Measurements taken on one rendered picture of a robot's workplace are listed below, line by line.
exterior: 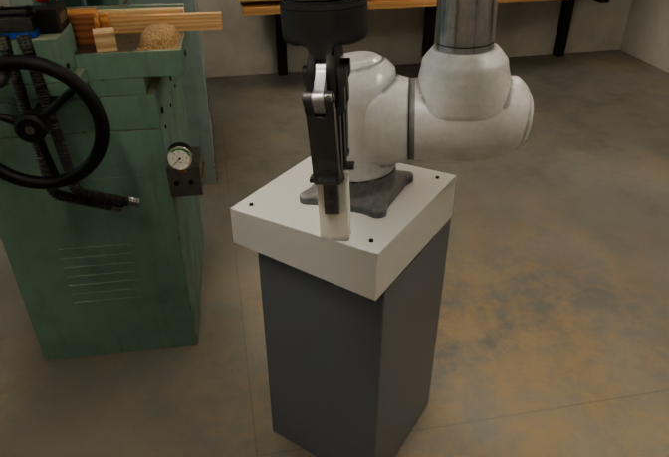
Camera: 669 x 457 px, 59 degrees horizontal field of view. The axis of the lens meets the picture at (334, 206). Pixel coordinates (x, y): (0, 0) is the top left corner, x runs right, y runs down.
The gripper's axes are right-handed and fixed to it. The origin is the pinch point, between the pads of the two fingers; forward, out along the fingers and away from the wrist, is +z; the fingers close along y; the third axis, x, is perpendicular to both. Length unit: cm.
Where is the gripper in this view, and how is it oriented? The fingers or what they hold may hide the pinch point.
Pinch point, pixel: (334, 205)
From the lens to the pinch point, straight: 59.1
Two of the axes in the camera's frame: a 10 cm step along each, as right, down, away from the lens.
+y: -1.3, 4.6, -8.8
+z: 0.5, 8.9, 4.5
